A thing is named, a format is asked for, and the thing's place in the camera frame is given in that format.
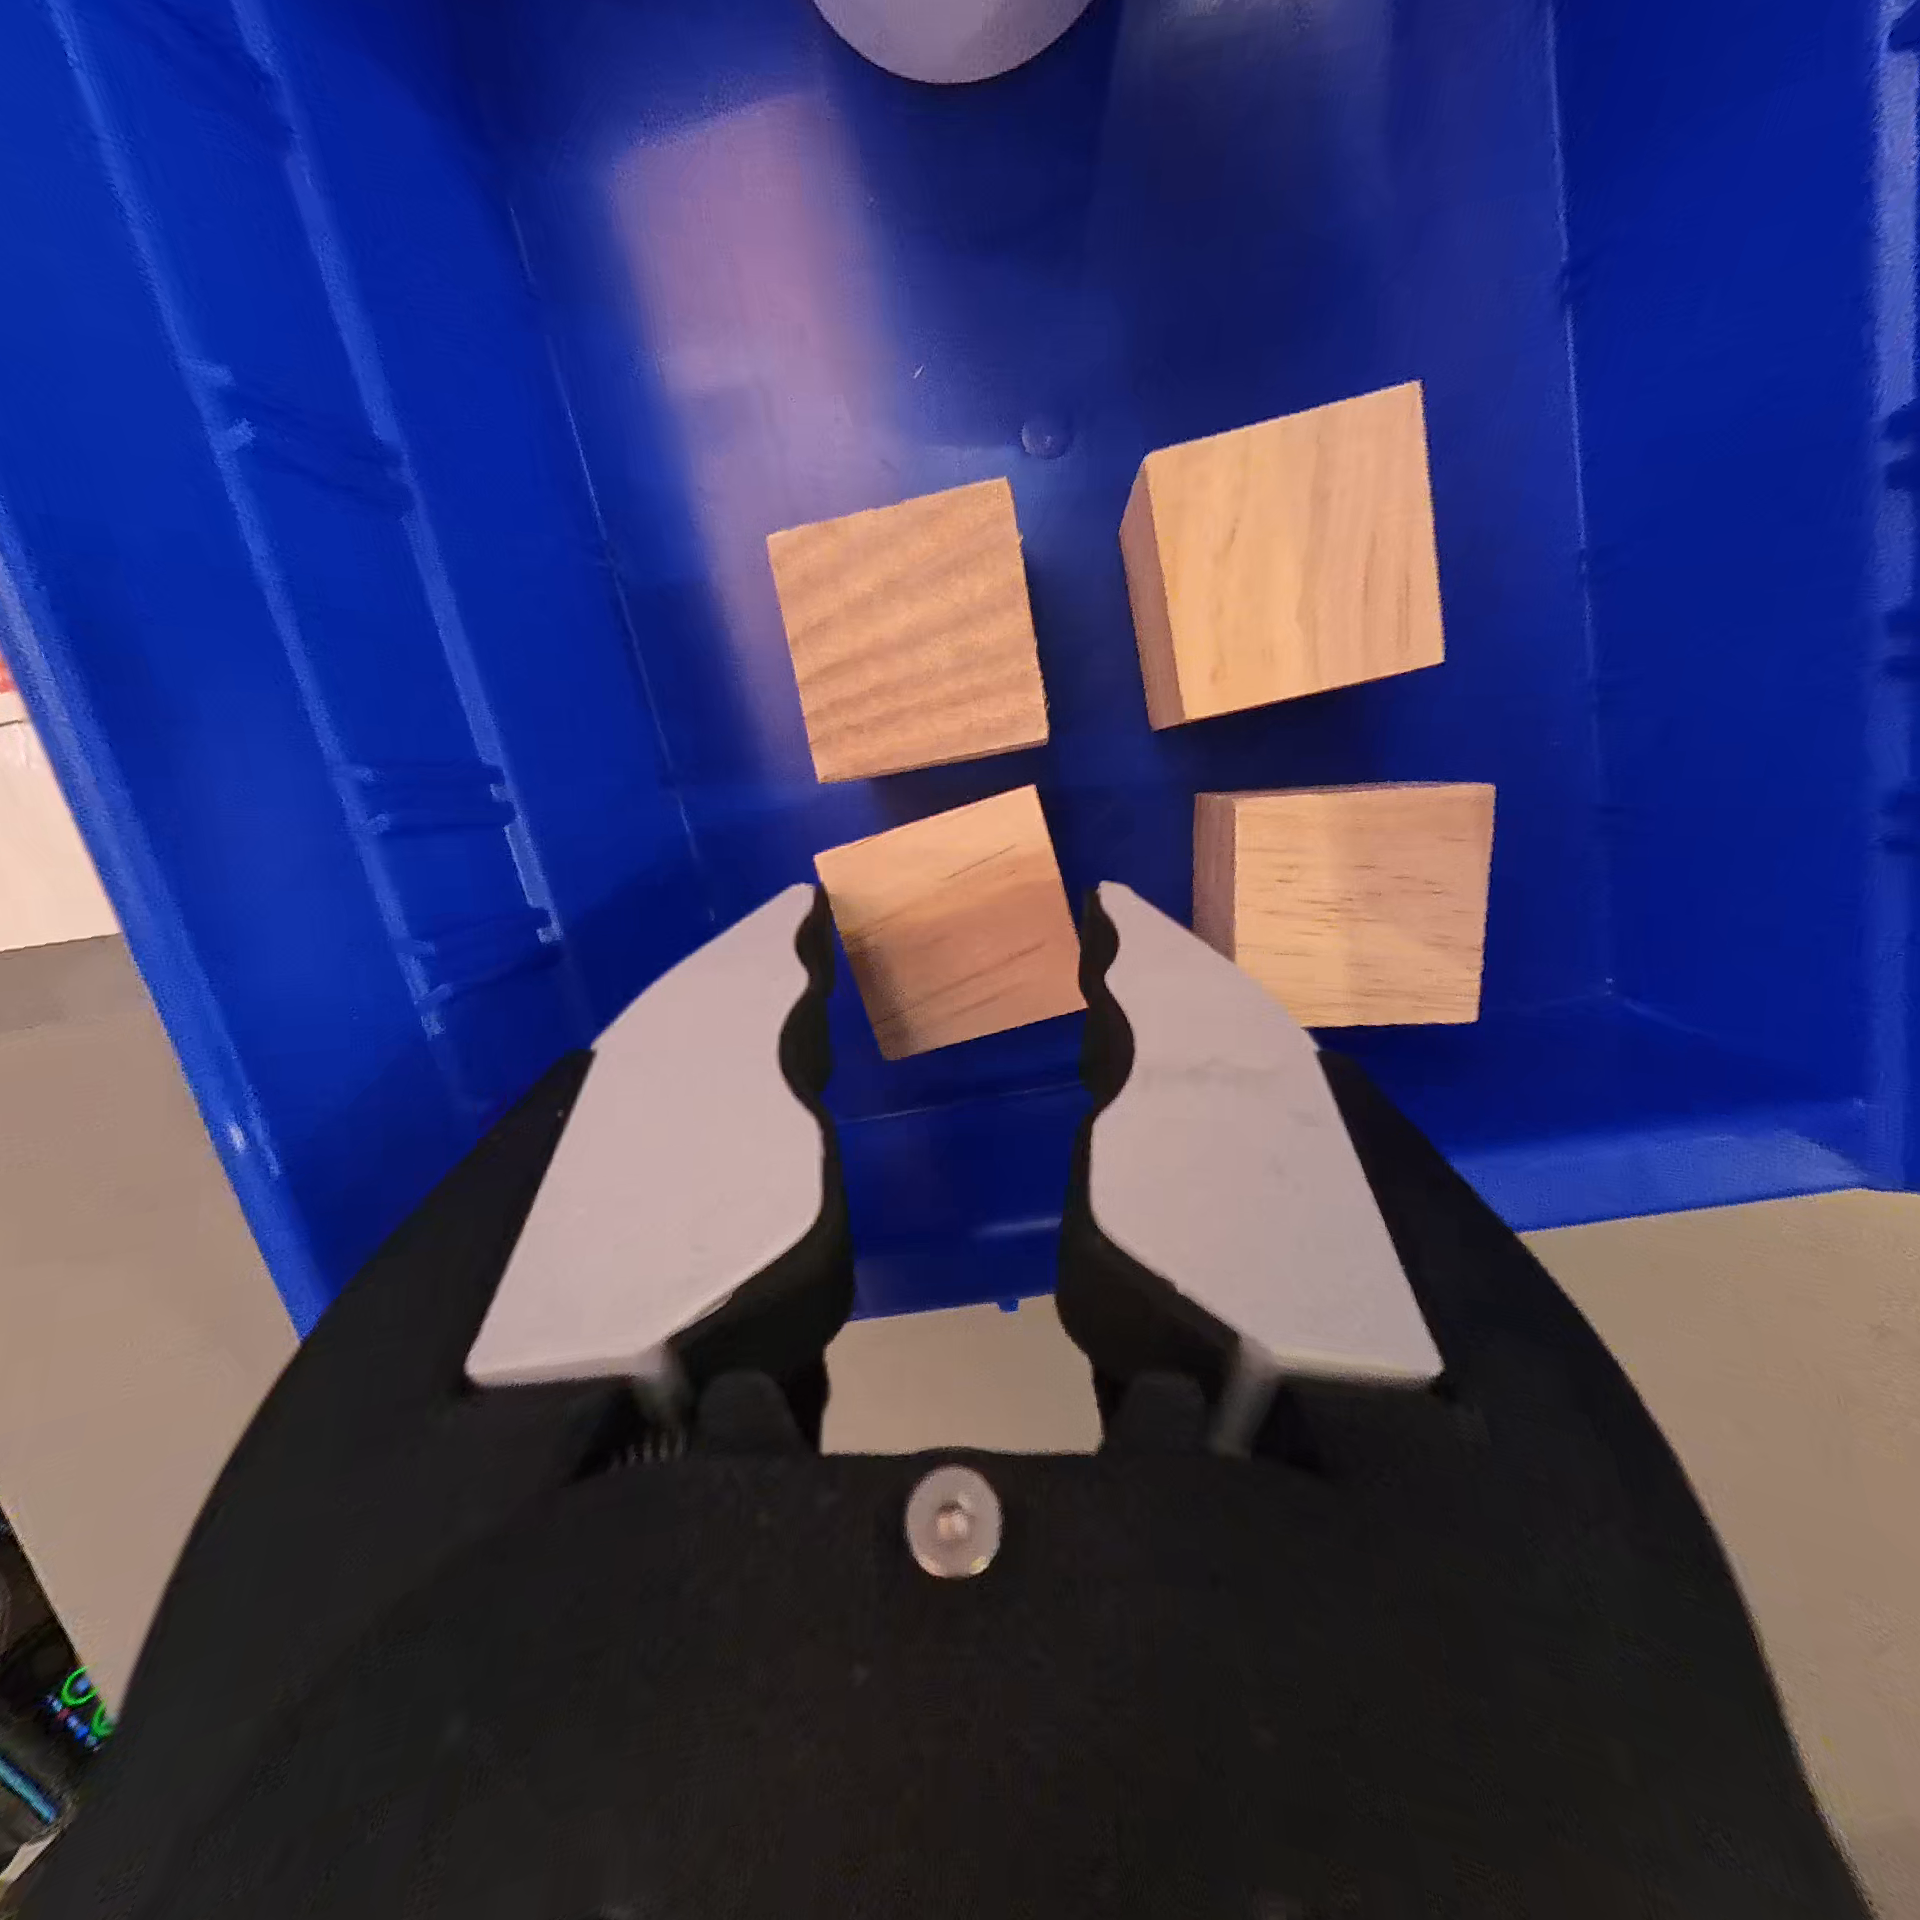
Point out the blue plastic bin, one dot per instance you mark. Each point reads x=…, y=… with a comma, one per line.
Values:
x=375, y=599

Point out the grey desk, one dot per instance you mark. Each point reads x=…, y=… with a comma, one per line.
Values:
x=1725, y=1425

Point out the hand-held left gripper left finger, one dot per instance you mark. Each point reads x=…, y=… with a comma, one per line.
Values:
x=645, y=1200

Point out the device with green lights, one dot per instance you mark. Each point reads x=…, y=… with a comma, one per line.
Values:
x=67, y=1710

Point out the white paper cup green stripe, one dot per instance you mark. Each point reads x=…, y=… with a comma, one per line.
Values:
x=955, y=38

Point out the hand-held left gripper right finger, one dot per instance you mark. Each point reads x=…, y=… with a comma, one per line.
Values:
x=1261, y=1200

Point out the wooden cube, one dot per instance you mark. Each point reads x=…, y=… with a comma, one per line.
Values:
x=908, y=630
x=1349, y=907
x=955, y=930
x=1291, y=555

